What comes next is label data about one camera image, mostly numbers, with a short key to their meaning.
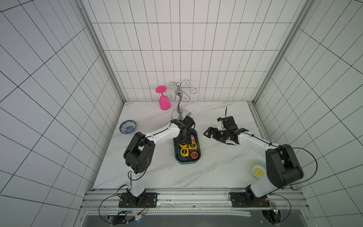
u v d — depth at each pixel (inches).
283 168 17.5
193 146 35.6
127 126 40.1
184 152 34.6
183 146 36.0
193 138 37.3
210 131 32.1
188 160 33.7
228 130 28.7
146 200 28.4
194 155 33.6
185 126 26.8
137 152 19.8
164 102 40.1
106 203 26.4
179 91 35.1
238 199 28.6
